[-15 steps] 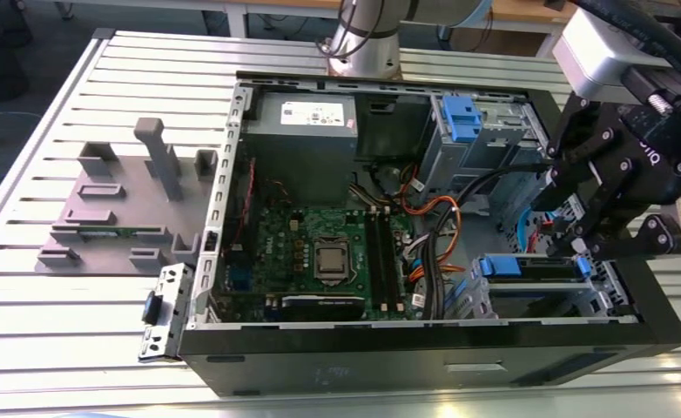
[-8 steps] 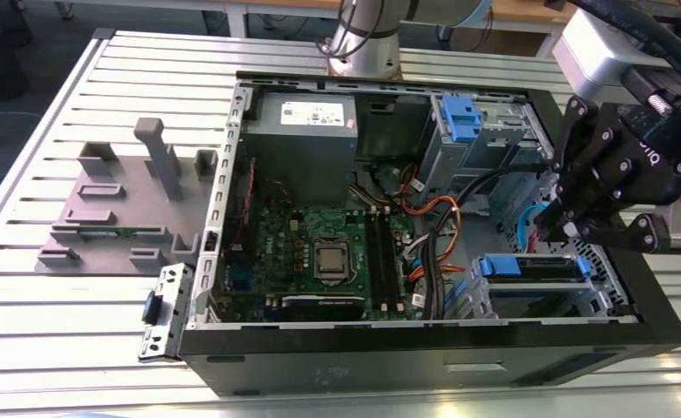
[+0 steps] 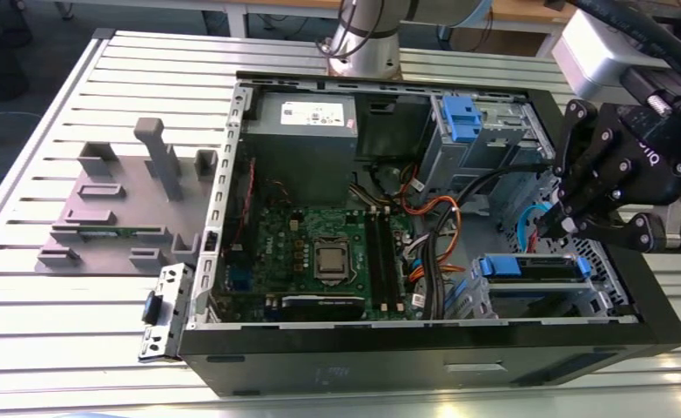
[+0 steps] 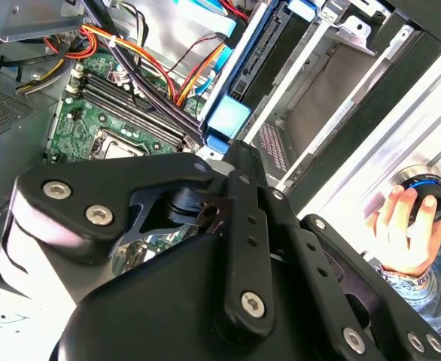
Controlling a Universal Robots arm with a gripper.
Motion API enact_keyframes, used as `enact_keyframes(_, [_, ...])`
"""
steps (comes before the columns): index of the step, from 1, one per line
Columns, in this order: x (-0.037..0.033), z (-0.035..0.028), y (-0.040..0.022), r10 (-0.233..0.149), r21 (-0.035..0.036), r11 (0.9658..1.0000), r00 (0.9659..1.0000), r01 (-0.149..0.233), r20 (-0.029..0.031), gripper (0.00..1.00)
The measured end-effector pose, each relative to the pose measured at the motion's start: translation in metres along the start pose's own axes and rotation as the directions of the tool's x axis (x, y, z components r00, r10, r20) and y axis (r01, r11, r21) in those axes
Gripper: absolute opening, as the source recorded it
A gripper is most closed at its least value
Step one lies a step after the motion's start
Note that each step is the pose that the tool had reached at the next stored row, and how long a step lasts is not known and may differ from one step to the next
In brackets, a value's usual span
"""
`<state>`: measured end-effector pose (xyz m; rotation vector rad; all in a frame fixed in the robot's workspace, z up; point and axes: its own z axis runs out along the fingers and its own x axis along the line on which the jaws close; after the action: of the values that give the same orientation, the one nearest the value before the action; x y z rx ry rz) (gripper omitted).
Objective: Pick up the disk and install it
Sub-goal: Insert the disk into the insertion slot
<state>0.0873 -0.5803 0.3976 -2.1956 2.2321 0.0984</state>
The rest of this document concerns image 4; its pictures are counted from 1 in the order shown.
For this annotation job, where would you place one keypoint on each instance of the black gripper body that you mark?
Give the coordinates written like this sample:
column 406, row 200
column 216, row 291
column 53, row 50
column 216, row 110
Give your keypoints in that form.
column 149, row 319

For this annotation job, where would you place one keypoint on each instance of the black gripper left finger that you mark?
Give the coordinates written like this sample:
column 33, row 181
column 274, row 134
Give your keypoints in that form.
column 92, row 184

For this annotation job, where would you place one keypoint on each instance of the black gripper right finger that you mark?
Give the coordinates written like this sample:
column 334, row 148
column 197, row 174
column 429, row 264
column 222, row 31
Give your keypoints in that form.
column 326, row 255

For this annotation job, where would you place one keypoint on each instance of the hard disk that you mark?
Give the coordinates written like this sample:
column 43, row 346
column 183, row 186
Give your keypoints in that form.
column 228, row 116

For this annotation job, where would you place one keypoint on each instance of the bare person hand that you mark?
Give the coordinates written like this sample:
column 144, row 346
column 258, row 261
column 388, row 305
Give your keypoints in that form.
column 397, row 244

